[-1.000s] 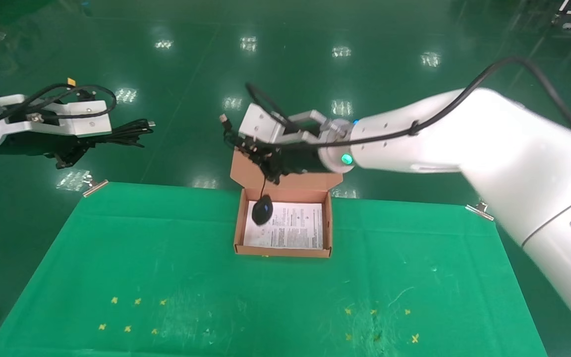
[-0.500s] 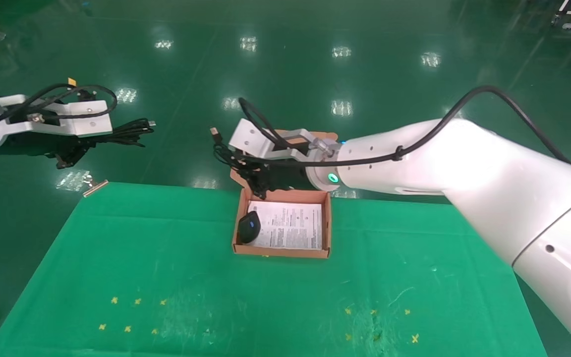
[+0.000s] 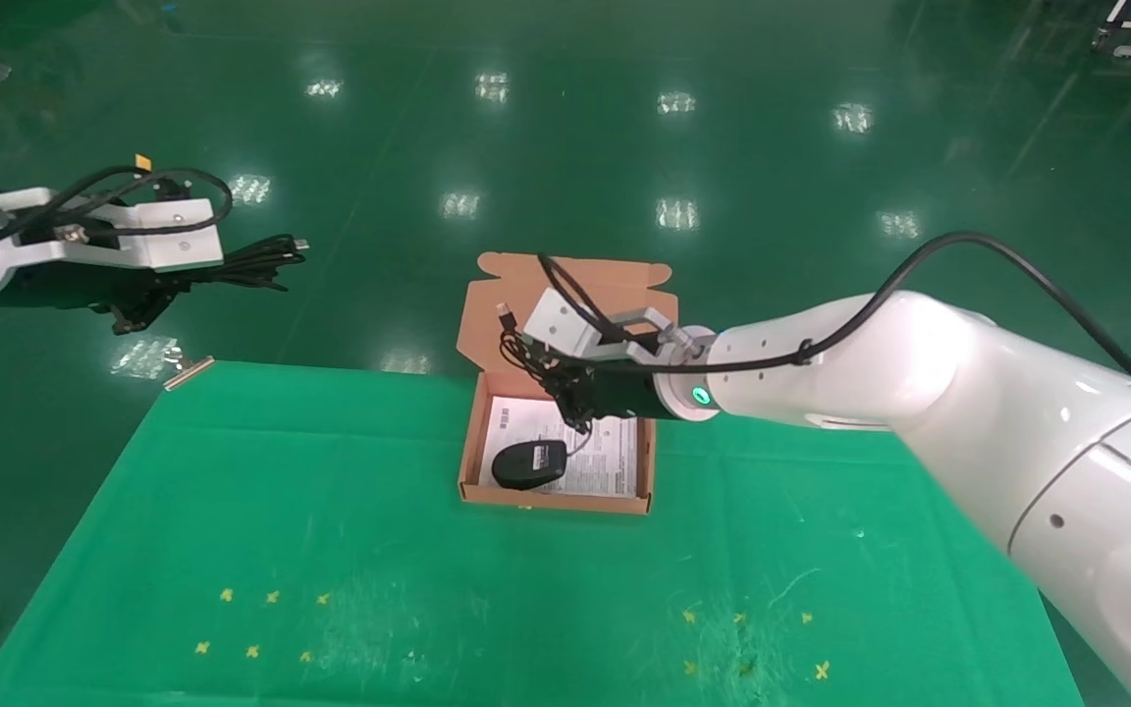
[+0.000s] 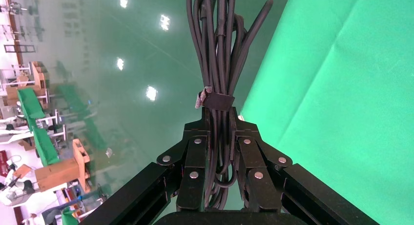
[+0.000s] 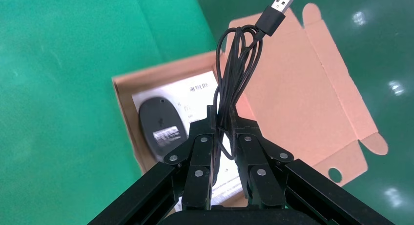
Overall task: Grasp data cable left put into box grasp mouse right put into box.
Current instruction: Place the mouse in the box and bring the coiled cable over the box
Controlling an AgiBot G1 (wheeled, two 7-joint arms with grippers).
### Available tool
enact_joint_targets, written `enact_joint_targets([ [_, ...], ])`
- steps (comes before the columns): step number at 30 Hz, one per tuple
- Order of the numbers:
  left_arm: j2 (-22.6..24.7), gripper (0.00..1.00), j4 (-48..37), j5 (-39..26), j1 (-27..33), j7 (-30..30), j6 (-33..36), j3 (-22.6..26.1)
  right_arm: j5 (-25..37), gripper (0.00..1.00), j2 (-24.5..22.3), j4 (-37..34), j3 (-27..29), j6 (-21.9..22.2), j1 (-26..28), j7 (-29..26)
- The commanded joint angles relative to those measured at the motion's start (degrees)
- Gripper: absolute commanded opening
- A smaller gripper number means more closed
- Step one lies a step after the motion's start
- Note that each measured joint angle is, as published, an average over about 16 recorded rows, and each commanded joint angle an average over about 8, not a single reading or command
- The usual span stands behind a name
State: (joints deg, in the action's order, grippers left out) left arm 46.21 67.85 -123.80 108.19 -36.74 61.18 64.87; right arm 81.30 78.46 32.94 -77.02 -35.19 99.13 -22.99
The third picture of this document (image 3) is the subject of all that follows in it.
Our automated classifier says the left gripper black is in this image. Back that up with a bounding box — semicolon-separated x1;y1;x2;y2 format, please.
16;221;200;337

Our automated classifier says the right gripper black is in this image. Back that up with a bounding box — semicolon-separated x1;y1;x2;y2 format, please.
514;337;662;437

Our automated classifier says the black wired computer mouse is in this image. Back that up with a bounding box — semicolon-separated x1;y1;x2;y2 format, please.
491;301;594;491

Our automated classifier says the black data cable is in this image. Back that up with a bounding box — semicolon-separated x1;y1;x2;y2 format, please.
165;234;310;295

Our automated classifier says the open brown cardboard box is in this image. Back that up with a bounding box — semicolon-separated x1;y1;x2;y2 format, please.
456;252;677;516

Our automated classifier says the copper binder clip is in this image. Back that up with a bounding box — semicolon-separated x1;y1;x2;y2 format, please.
164;355;217;392

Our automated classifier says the white printed instruction sheet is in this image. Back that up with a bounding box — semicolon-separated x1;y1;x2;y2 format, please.
480;397;641;498

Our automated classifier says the green table cloth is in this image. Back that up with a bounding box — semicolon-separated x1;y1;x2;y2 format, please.
0;360;1089;707

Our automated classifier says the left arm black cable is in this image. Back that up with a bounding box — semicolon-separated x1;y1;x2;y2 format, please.
0;166;235;262

